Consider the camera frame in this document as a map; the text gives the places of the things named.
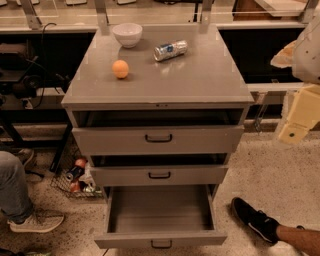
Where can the grey top drawer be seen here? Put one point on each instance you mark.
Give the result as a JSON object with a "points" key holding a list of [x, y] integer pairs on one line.
{"points": [[158, 132]]}

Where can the grey drawer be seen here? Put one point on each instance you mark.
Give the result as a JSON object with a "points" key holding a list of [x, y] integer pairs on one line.
{"points": [[158, 132], [159, 217], [149, 170]]}

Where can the orange fruit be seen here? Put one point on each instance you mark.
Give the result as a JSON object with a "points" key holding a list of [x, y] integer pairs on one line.
{"points": [[120, 69]]}

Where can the black sneaker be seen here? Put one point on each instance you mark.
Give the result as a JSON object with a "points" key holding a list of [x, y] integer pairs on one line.
{"points": [[257, 220]]}

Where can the silver blue drink can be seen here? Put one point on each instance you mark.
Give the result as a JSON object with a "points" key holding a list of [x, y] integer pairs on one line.
{"points": [[170, 50]]}

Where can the grey knit sneaker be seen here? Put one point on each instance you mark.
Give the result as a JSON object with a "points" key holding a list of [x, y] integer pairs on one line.
{"points": [[40, 221]]}

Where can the red apple in basket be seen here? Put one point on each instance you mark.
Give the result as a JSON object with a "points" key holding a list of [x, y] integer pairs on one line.
{"points": [[81, 162]]}

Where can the wire basket on floor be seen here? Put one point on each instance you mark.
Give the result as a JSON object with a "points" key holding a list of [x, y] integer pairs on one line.
{"points": [[81, 188]]}

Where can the grey bottom drawer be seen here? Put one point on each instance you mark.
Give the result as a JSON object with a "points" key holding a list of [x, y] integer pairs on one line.
{"points": [[159, 217]]}

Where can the blue jeans leg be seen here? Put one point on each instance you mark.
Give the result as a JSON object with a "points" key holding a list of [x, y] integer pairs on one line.
{"points": [[15, 202]]}

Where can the dark machine on left shelf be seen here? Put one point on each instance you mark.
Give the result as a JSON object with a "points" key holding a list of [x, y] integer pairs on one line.
{"points": [[16, 62]]}

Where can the grey metal drawer cabinet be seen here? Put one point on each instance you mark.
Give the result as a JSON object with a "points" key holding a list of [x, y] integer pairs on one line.
{"points": [[205, 77]]}

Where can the grey middle drawer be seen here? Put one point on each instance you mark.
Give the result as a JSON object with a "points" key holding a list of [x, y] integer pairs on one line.
{"points": [[149, 170]]}

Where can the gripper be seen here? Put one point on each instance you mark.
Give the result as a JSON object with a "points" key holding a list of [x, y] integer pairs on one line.
{"points": [[307, 55]]}

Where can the dark blue can in basket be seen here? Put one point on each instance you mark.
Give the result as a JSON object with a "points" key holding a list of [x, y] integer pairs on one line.
{"points": [[74, 173]]}

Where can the white ceramic bowl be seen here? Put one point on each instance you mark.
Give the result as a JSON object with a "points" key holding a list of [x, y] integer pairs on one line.
{"points": [[128, 34]]}

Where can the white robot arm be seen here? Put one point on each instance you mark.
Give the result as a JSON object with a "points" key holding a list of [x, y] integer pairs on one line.
{"points": [[303, 56]]}

